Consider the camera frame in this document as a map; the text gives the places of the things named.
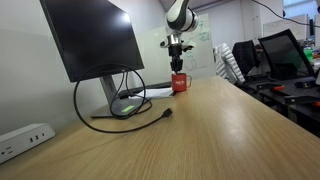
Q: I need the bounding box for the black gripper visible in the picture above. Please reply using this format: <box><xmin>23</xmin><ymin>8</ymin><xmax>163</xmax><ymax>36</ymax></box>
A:
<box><xmin>167</xmin><ymin>44</ymin><xmax>185</xmax><ymax>73</ymax></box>

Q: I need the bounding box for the red cup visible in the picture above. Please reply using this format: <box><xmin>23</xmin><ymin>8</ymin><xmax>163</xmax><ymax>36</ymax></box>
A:
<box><xmin>171</xmin><ymin>73</ymin><xmax>194</xmax><ymax>93</ymax></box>

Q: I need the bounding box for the glass whiteboard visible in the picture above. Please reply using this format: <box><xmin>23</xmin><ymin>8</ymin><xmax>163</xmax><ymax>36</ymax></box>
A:
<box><xmin>135</xmin><ymin>12</ymin><xmax>217</xmax><ymax>86</ymax></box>

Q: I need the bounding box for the white paper pad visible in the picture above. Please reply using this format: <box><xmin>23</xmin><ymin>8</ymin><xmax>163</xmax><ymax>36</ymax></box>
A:
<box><xmin>130</xmin><ymin>87</ymin><xmax>176</xmax><ymax>100</ymax></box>

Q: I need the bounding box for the black keyboard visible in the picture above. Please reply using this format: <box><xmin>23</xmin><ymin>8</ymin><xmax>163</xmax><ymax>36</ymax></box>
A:
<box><xmin>118</xmin><ymin>81</ymin><xmax>174</xmax><ymax>99</ymax></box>

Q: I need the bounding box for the grey monitor stand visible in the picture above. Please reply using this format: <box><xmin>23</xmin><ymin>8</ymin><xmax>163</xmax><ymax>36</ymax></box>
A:
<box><xmin>89</xmin><ymin>75</ymin><xmax>152</xmax><ymax>120</ymax></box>

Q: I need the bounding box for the black computer monitor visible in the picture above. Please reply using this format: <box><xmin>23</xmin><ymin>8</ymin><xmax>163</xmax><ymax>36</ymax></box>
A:
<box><xmin>39</xmin><ymin>0</ymin><xmax>146</xmax><ymax>84</ymax></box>

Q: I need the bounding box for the orange black clamp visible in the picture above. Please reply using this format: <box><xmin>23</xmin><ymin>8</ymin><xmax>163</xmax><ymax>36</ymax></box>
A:
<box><xmin>255</xmin><ymin>82</ymin><xmax>287</xmax><ymax>93</ymax></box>
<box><xmin>283</xmin><ymin>95</ymin><xmax>320</xmax><ymax>108</ymax></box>

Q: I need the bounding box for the black perforated breadboard table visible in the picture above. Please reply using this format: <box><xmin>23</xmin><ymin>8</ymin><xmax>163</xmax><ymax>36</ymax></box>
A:
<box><xmin>245</xmin><ymin>75</ymin><xmax>320</xmax><ymax>138</ymax></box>

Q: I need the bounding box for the white power strip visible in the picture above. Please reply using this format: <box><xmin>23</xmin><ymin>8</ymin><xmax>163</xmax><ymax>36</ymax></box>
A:
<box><xmin>0</xmin><ymin>122</ymin><xmax>56</xmax><ymax>165</ymax></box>

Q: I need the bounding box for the black USB cable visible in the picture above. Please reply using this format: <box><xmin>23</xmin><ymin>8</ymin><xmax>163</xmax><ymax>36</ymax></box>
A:
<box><xmin>73</xmin><ymin>63</ymin><xmax>174</xmax><ymax>135</ymax></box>

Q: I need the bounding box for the black overhead cable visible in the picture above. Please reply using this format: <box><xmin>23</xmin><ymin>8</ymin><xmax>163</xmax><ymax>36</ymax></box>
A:
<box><xmin>250</xmin><ymin>0</ymin><xmax>320</xmax><ymax>30</ymax></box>

